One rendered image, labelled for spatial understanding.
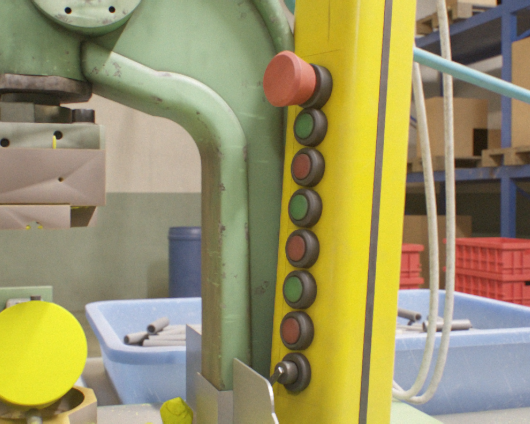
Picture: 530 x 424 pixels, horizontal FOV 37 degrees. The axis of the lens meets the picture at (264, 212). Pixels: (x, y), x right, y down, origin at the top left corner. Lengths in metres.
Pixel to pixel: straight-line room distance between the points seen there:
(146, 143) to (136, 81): 8.36
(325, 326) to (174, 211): 8.43
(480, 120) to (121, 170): 3.90
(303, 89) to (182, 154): 8.46
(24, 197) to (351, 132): 0.23
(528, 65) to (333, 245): 6.40
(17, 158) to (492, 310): 0.81
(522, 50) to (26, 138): 6.57
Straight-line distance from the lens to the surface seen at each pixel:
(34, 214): 0.52
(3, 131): 0.56
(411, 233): 8.53
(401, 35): 0.61
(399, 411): 0.76
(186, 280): 7.54
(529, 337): 0.95
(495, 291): 4.34
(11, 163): 0.52
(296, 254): 0.57
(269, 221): 0.62
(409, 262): 4.00
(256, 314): 0.62
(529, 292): 4.40
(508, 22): 7.18
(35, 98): 0.59
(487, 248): 4.38
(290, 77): 0.56
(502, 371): 0.95
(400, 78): 0.61
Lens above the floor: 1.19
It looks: 1 degrees down
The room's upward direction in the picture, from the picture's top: straight up
